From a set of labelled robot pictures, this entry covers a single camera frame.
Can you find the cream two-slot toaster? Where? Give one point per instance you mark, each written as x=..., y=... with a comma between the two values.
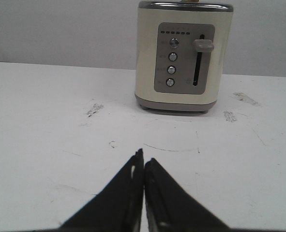
x=180, y=54

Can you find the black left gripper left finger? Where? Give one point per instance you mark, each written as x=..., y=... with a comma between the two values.
x=118, y=207

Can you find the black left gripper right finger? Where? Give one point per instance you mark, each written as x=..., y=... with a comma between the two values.
x=170, y=208

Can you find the bread slice in toaster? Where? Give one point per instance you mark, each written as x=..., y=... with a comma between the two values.
x=190, y=1

